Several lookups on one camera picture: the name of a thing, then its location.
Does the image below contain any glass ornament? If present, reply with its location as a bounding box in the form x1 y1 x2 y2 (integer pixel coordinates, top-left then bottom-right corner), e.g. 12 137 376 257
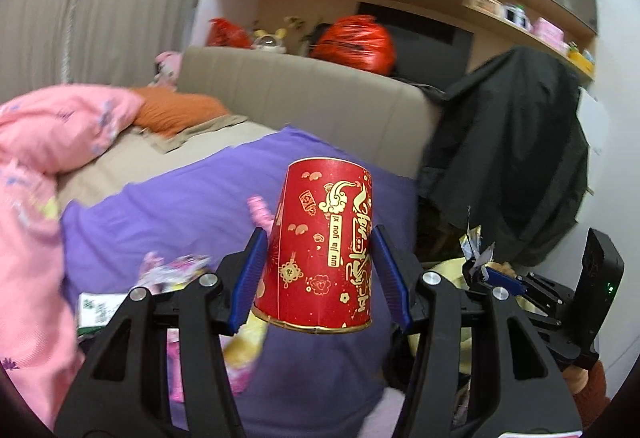
251 31 288 54

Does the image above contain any pink plush toy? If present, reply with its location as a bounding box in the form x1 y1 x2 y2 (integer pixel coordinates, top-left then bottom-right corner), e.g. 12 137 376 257
149 51 182 89

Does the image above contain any purple blanket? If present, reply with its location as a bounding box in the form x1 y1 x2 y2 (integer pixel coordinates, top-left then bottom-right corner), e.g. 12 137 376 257
60 125 421 438

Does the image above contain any pink yellow candy packet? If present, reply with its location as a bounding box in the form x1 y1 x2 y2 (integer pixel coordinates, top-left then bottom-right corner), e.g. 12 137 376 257
220 315 271 394

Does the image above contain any person's right forearm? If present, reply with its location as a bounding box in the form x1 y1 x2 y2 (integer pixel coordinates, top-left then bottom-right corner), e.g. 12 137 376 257
562 360 612 431

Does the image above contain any beige bed sheet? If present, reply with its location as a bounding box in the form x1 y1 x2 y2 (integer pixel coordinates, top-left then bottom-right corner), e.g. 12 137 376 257
57 115 281 206

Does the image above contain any pink box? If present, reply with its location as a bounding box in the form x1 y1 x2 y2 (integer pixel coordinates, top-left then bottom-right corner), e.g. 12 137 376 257
532 17 566 44

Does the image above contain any beige cardboard box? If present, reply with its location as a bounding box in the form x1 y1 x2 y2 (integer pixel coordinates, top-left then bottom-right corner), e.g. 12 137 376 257
470 0 506 16

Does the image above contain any red paper cup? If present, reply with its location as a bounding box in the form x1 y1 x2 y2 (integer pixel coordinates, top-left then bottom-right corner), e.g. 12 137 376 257
251 157 374 335

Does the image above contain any black wall panel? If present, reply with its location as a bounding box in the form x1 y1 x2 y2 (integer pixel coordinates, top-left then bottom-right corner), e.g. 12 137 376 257
356 1 475 82

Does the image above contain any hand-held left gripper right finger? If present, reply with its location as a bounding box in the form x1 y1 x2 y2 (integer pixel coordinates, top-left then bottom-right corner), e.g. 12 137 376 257
371 224 583 438

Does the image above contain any beige padded headboard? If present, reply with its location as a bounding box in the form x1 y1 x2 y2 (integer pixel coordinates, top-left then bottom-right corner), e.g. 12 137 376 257
177 46 443 179

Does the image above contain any yellow plastic bag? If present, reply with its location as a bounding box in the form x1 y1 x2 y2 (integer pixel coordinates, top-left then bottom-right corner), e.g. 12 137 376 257
407 255 531 419

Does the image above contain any small pink snack packet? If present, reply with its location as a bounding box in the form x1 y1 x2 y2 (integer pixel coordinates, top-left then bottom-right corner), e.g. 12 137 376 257
247 195 277 231

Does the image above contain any pink floral quilt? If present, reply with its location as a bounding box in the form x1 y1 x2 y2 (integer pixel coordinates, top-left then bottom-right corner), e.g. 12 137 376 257
0 83 146 431

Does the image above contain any green white box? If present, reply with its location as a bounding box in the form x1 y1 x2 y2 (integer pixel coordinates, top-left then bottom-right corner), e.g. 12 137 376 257
76 293 132 334

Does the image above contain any grey curtain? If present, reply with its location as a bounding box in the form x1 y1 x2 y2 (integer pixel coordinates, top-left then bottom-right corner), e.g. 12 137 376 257
0 0 221 106

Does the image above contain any white green jar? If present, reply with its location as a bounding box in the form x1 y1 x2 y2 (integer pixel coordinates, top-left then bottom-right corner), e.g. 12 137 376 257
505 3 531 26

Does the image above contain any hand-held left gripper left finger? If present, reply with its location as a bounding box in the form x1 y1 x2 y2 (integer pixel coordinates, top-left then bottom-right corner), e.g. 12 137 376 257
54 227 271 438

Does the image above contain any small red plastic bag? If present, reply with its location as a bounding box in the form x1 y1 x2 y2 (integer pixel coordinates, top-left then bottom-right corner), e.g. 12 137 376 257
206 17 253 49

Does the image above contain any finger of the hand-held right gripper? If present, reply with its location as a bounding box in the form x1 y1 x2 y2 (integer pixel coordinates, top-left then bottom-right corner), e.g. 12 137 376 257
462 261 531 304

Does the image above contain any black jacket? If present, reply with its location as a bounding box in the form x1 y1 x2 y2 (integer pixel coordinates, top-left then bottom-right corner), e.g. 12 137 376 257
417 46 591 264

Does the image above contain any silver foil wrapper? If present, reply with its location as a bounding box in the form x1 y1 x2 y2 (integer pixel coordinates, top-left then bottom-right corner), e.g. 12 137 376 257
460 207 496 269

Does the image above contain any orange pillow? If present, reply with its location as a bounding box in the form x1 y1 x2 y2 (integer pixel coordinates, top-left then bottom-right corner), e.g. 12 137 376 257
131 86 232 139

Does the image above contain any wooden wall shelf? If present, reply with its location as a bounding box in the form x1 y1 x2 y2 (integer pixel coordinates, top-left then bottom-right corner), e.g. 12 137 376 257
462 0 598 82

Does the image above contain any large red plastic bag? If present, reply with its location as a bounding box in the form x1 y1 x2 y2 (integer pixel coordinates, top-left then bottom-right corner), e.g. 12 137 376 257
309 15 397 75

